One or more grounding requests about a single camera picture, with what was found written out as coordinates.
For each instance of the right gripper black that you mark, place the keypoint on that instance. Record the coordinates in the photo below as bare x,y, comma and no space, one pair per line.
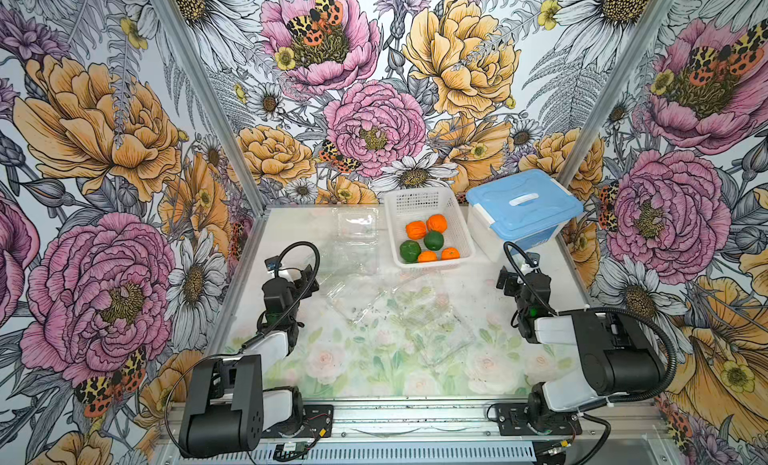
512,280

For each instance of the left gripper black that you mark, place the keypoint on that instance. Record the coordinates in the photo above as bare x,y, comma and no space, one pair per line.
300,283

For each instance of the clear clamshell with green fruit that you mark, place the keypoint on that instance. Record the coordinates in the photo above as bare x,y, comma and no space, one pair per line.
357,298

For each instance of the clear clamshell container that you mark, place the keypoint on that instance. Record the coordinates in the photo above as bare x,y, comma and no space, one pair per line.
356,243
423,308

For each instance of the orange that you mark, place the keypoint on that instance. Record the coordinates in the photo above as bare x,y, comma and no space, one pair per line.
437,223
427,256
450,253
416,230

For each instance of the green fruit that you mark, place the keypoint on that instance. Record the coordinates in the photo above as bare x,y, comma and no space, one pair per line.
409,251
434,240

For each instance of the white perforated plastic basket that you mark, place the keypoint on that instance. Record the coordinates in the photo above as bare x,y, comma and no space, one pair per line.
418,204

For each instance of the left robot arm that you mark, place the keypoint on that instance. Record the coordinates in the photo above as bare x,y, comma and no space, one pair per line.
227,406

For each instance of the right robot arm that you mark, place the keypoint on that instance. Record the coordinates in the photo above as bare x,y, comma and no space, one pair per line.
616,361

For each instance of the blue lid storage box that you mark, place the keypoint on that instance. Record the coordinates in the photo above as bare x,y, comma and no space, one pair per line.
527,208

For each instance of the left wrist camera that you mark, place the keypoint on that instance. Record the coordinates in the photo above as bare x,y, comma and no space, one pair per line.
276,269

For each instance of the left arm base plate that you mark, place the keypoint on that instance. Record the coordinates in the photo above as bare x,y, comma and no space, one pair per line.
313,420

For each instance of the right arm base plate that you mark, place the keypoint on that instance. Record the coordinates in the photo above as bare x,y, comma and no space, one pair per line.
517,419

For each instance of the aluminium front rail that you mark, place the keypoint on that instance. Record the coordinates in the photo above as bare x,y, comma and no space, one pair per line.
470,431

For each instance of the left aluminium corner post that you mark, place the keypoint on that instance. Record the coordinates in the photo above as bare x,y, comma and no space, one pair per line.
193,65

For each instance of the aluminium corner post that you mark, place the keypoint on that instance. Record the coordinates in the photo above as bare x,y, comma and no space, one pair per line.
646,31
193,65

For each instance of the right aluminium corner post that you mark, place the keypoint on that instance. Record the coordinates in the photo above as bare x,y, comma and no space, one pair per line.
646,31

